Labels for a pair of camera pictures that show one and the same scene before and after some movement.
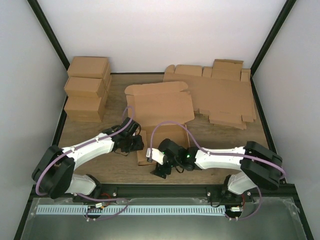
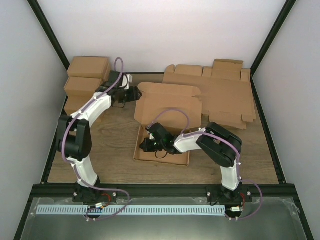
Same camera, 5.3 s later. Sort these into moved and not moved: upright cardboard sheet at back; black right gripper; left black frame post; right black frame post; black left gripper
Moved: black right gripper; black left gripper
Not moved: right black frame post; upright cardboard sheet at back; left black frame post
